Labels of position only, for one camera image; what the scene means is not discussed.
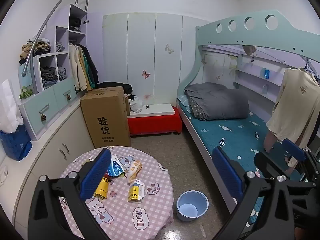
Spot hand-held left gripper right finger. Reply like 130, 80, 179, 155
212, 146, 296, 240

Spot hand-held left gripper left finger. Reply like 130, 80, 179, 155
27, 147, 112, 240

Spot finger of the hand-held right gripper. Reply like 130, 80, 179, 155
254, 152, 304, 180
282, 138, 320, 178

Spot yellow snack packet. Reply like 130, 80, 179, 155
93, 176, 110, 201

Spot blue white carton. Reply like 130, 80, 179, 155
107, 154, 125, 178

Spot yellow white small box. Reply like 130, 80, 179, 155
128, 179, 146, 203

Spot blue plastic basin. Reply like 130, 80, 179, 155
176, 190, 209, 222

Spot beige hanging shirt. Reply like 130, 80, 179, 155
266, 67, 320, 168

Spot white low cabinet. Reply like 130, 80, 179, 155
12, 102, 97, 233

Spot tall cardboard box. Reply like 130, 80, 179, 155
95, 86, 131, 117
80, 89, 131, 148

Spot pink checkered tablecloth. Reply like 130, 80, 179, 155
58, 145, 175, 240

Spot grey duvet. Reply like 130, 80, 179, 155
184, 82, 250, 121

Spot red storage bench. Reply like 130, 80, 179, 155
127, 103, 182, 137

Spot white plastic bag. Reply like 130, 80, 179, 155
129, 95, 143, 113

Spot blue clothes hanger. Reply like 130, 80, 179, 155
300, 57, 320, 80

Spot lilac stepped shelf unit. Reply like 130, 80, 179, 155
17, 4, 88, 140

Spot blue shopping bag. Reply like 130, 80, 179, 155
0, 124, 33, 162

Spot black bag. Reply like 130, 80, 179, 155
96, 81, 133, 95

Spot green hanging garment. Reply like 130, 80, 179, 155
79, 47, 96, 88

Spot folded grey clothes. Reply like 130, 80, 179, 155
58, 66, 68, 82

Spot small green plant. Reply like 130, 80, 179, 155
19, 86, 34, 100

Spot folded dark clothes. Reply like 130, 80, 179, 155
41, 66, 57, 89

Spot cream hanging jacket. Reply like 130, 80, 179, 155
68, 44, 88, 92

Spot black hanging jacket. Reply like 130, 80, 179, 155
76, 44, 99, 84

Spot white paper bag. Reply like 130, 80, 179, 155
0, 79, 24, 134

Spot white wardrobe butterfly stickers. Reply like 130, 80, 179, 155
86, 12, 213, 105

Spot pile of brown clothes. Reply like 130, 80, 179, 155
19, 38, 52, 65

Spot black folded clothes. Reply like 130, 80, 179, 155
69, 17, 82, 32

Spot grey metal handrail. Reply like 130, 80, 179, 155
21, 0, 92, 77

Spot teal bunk bed frame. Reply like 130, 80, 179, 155
176, 10, 320, 215

